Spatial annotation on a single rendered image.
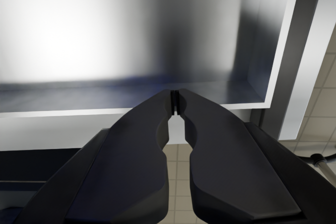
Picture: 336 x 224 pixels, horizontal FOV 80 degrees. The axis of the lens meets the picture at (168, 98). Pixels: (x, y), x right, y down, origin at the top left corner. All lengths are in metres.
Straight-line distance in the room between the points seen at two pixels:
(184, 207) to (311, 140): 1.11
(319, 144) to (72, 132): 1.64
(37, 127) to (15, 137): 0.03
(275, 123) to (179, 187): 1.59
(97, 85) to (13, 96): 0.06
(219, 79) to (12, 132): 0.19
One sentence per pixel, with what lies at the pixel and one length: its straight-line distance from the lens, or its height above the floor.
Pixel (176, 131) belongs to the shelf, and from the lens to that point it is 0.19.
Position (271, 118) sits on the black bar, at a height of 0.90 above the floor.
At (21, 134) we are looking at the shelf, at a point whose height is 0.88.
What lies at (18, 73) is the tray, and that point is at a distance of 0.19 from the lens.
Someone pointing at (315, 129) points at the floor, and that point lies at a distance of 1.62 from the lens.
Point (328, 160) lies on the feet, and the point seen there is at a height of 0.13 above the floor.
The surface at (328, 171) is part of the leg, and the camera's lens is 1.56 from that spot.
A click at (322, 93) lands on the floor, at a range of 1.46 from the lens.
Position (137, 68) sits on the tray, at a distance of 0.15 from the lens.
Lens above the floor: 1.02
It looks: 60 degrees down
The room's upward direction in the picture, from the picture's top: 179 degrees counter-clockwise
